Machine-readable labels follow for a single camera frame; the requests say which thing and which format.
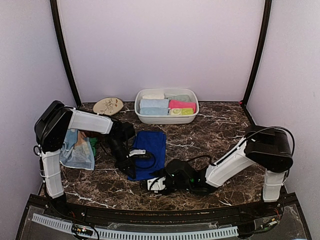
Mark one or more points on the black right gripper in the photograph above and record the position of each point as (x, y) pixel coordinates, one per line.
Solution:
(167, 193)

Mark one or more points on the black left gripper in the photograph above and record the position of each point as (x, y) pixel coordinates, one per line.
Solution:
(122, 165)

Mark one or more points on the royal blue microfiber towel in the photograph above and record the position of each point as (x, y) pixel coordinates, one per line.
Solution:
(154, 144)

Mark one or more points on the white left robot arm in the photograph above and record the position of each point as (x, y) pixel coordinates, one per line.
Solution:
(51, 130)

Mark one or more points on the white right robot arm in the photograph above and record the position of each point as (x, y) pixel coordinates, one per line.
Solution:
(270, 147)

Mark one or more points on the brown towel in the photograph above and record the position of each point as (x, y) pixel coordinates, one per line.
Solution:
(92, 134)

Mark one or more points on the light blue patterned towel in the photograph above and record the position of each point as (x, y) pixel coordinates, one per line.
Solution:
(77, 151)

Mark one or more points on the light blue rolled towel front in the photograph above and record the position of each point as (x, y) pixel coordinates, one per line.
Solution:
(154, 111)

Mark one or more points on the light blue rolled towel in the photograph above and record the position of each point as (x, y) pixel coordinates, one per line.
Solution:
(154, 111)
(154, 103)

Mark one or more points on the floral ceramic plate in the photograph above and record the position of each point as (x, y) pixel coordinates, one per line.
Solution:
(108, 106)

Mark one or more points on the white plastic bin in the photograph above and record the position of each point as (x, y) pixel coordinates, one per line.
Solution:
(167, 120)

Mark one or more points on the lime lemon print towel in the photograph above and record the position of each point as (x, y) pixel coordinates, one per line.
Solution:
(181, 111)

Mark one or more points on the light blue rolled towel rear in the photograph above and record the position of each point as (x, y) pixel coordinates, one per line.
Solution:
(154, 103)

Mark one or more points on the white rolled towel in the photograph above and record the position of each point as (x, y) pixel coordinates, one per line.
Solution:
(154, 96)

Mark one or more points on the pink rolled towel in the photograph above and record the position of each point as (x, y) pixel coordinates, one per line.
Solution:
(176, 104)

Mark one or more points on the sage green rolled towel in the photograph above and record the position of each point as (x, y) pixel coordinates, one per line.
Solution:
(179, 97)

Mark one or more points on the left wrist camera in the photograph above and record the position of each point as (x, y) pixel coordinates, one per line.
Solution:
(141, 154)

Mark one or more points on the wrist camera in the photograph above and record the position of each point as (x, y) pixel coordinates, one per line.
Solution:
(141, 154)
(155, 185)

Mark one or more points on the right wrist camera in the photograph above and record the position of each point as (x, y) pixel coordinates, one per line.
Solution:
(155, 185)

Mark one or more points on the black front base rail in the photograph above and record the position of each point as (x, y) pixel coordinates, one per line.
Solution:
(169, 210)

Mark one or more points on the white slotted cable duct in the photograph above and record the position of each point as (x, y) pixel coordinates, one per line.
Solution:
(121, 231)

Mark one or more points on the black left corner post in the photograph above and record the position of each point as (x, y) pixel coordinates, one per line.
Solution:
(63, 52)

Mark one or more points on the black corner post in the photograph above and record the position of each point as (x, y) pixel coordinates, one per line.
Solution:
(63, 52)
(259, 51)

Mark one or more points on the black right corner post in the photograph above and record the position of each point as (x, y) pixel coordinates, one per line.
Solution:
(259, 51)

